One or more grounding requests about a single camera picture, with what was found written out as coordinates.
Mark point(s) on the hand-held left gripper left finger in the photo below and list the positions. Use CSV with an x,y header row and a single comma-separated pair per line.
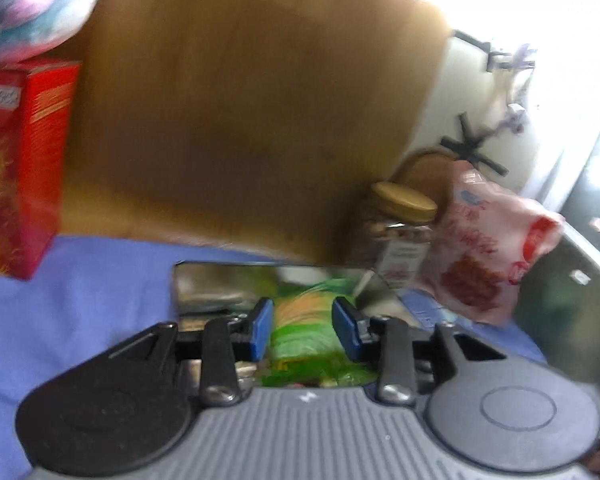
x,y
261,330

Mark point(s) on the round wicker chair back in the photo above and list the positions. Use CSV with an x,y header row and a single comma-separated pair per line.
x,y
422,165

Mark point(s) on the blue blanket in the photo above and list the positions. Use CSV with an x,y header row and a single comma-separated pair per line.
x,y
80,310

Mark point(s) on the clear nut jar yellow lid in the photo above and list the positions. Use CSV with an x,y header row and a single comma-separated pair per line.
x,y
400,230

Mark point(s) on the red gift box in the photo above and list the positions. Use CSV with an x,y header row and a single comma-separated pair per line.
x,y
20,170

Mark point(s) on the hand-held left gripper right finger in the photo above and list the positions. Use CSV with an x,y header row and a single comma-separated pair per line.
x,y
346,332

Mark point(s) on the pink and blue plush toy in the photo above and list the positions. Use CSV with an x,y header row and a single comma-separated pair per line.
x,y
35,5

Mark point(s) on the white and red snack bag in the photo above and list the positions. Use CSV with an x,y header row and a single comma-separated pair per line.
x,y
480,260

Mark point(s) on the wooden board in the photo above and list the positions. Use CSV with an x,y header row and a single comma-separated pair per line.
x,y
240,110

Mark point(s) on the green cracker packet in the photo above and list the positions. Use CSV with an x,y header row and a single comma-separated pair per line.
x,y
305,325

